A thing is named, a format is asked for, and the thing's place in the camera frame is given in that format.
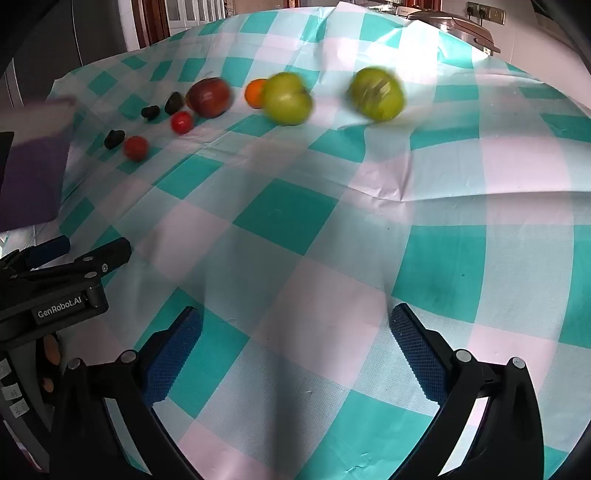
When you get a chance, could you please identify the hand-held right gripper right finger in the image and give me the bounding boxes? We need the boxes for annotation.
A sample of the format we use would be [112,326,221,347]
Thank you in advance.
[390,303,546,480]

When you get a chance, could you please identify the grey refrigerator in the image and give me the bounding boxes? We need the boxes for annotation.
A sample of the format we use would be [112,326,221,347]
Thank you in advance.
[0,0,127,112]

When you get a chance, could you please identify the wall socket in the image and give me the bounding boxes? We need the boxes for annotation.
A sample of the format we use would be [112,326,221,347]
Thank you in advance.
[466,1,506,24]

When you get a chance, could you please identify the red apple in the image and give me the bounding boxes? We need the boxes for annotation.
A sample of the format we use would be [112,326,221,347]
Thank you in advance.
[185,77,232,117]

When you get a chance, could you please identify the small orange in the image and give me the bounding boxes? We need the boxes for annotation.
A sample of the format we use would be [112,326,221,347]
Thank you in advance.
[245,78,271,110]

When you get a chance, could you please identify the purple cardboard box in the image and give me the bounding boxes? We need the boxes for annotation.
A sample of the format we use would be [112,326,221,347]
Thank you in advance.
[0,96,78,232]

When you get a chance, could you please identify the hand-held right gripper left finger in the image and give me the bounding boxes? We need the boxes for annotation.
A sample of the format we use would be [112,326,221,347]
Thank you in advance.
[48,305,204,480]

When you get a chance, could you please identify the brown wooden door frame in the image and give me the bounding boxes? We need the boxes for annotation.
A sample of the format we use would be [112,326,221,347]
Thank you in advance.
[131,0,171,49]

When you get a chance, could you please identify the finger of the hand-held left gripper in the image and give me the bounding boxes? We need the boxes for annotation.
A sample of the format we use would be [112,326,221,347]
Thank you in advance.
[11,237,133,289]
[0,235,71,278]

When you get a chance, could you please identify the white cabinet doors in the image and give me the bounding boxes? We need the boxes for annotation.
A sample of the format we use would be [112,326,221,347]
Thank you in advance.
[166,0,296,29]

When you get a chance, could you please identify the teal white checkered tablecloth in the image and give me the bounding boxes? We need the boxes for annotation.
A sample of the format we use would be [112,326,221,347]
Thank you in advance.
[0,1,591,480]

